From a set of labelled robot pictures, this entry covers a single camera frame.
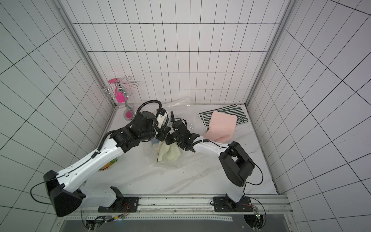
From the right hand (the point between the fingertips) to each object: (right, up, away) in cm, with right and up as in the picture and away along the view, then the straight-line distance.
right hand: (164, 131), depth 87 cm
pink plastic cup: (-33, +23, +12) cm, 42 cm away
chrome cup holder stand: (-34, +11, +29) cm, 46 cm away
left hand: (+4, +1, -14) cm, 14 cm away
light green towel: (+3, -12, -7) cm, 14 cm away
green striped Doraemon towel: (+51, +14, +28) cm, 59 cm away
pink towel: (+39, +1, +15) cm, 42 cm away
